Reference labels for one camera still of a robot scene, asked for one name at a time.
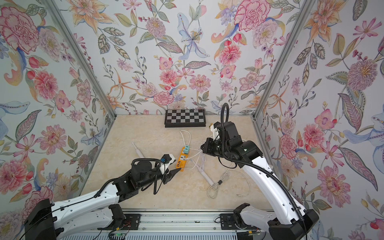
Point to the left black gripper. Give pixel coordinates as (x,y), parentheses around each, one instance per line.
(169,176)

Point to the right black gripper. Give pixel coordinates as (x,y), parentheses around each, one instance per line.
(211,143)

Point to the orange power strip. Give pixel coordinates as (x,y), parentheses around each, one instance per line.
(181,162)

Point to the teal USB charger plug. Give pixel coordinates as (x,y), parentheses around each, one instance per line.
(186,150)

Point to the white electric toothbrush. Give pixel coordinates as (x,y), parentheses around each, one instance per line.
(138,151)
(205,176)

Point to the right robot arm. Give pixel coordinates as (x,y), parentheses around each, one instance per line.
(247,156)

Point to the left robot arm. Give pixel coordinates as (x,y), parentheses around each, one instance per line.
(99,209)

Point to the black white chessboard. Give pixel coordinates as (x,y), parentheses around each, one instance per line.
(185,118)

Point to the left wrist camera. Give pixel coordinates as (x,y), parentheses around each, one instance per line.
(166,161)

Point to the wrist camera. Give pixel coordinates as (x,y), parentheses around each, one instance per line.
(215,129)
(166,161)

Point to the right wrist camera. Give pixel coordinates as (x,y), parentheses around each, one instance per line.
(215,129)

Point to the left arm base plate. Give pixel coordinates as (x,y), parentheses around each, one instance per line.
(131,222)

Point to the aluminium mounting rail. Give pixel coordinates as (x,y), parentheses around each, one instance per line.
(180,222)

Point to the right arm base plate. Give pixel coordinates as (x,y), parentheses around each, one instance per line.
(232,222)

